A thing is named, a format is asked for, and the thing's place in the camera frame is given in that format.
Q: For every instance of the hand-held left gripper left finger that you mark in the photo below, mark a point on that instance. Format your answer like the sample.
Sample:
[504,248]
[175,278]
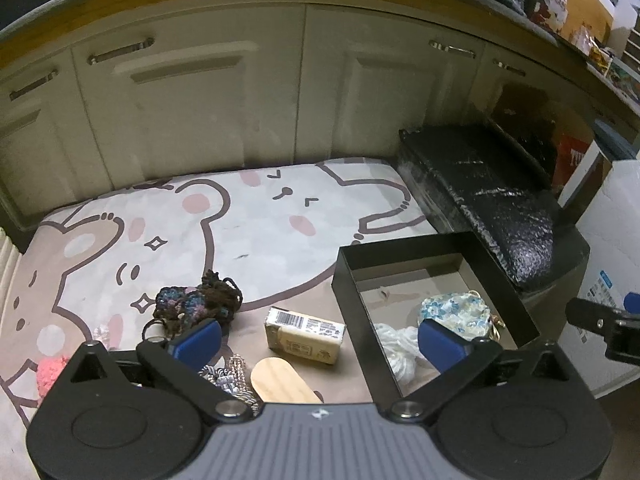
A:
[197,344]

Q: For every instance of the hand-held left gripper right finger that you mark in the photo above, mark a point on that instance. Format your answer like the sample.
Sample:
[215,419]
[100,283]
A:
[440,352]

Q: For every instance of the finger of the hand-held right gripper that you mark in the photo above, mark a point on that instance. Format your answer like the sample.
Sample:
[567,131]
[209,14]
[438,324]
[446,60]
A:
[592,314]

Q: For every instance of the oval wooden piece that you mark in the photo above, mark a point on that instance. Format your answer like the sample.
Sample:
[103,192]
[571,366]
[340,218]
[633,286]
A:
[280,380]

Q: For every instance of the black box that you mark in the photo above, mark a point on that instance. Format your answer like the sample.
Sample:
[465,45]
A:
[360,265]

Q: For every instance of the pink crochet item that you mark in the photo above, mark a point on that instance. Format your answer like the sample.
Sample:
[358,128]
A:
[50,377]

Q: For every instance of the dark crochet pouch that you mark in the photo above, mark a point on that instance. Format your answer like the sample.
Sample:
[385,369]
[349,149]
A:
[185,305]

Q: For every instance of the white plastic bag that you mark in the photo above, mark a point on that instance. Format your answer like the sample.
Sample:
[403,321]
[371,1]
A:
[397,350]

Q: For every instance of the blue floral fabric pouch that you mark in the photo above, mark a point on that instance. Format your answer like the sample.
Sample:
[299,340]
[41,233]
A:
[455,310]

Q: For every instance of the white carton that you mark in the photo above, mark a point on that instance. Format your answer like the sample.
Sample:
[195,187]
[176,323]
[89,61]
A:
[610,240]

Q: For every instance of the small clear trinket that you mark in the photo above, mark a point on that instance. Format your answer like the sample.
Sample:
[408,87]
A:
[102,335]

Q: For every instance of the cream barcode packet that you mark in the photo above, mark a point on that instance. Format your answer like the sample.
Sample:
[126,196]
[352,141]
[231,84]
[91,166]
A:
[305,335]

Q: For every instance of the bear printed blanket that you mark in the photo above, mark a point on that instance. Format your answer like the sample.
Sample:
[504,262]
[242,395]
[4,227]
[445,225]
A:
[225,220]

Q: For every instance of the white panel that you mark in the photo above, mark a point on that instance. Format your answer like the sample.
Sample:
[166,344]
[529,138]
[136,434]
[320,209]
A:
[585,175]

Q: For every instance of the black bubble-wrap package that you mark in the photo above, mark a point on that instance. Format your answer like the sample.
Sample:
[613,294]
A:
[490,195]

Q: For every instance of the red printed bag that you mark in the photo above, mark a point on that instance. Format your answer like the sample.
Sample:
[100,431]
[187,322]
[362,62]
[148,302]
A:
[570,157]

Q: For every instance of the white ribbed radiator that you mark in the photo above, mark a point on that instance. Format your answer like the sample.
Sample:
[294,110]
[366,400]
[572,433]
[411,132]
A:
[7,260]

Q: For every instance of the cream cabinet door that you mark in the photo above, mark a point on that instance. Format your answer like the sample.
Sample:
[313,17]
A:
[200,110]
[380,95]
[520,55]
[30,160]

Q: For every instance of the colourful packets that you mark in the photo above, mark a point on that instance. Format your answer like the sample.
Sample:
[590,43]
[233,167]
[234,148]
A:
[600,55]

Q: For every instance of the floral printed box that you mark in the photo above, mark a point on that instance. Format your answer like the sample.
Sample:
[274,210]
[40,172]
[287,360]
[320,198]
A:
[550,2]

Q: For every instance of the wood-edged counter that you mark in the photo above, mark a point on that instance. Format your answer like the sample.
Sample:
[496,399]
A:
[150,5]

